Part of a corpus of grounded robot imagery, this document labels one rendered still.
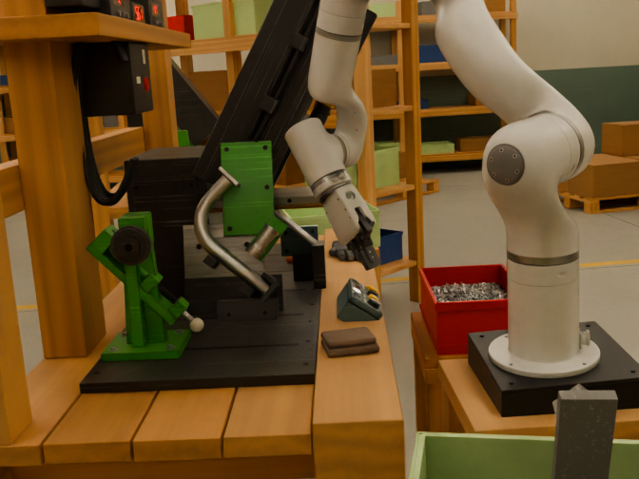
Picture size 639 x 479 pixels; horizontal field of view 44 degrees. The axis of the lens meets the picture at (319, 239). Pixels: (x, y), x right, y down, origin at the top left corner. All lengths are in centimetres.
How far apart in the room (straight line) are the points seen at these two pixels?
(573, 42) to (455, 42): 1032
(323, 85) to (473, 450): 80
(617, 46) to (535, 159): 1069
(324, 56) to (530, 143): 48
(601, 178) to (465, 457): 671
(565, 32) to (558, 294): 1033
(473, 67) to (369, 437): 62
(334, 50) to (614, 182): 635
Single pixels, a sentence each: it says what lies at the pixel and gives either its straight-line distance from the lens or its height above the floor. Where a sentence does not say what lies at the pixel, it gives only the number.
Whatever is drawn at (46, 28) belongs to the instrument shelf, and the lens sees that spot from 151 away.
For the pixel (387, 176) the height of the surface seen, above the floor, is 79.
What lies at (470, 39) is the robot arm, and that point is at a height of 146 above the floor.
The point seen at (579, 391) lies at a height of 116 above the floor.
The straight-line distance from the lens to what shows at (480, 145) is 1075.
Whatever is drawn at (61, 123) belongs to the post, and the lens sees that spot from 161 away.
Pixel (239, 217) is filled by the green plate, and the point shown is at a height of 111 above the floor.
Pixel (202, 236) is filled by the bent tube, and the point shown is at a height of 108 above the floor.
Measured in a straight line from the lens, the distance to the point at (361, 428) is 124.
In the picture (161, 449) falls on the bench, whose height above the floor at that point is 87.
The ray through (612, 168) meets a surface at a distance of 775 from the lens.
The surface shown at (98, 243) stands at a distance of 157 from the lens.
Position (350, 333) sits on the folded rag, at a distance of 153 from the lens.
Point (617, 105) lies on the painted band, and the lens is 1195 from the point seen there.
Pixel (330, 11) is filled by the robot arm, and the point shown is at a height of 153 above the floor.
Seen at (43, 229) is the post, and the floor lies 115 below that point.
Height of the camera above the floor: 142
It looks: 12 degrees down
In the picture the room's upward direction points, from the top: 3 degrees counter-clockwise
